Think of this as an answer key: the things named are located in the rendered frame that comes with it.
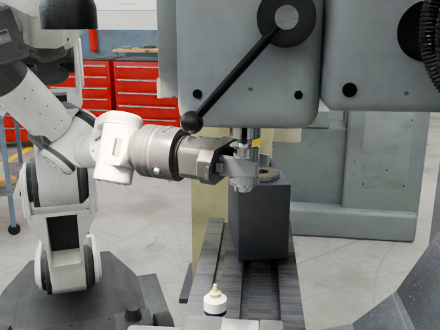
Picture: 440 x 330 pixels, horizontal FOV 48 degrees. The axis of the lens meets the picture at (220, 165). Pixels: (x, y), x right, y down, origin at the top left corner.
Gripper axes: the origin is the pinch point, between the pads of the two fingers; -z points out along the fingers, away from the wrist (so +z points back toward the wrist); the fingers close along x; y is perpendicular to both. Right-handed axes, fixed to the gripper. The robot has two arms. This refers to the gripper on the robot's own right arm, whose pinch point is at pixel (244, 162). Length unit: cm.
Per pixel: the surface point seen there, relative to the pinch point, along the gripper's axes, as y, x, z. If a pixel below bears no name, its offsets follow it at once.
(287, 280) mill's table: 33.4, 25.1, -1.5
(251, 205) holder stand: 19.6, 30.7, 9.2
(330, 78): -14.6, -7.5, -13.6
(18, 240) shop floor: 126, 161, 220
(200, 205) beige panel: 76, 154, 80
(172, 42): -18.2, -5.2, 9.5
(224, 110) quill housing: -10.0, -10.2, -0.8
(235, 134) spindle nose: -4.9, -2.3, 0.8
